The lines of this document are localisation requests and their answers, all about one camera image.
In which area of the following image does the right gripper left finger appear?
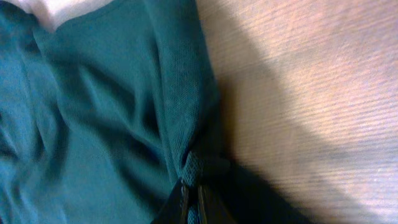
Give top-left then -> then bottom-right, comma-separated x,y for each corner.
150,179 -> 189,224

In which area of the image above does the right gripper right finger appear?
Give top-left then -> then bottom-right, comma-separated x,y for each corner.
198,185 -> 237,224

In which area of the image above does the black polo shirt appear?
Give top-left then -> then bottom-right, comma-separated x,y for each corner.
1,1 -> 229,223

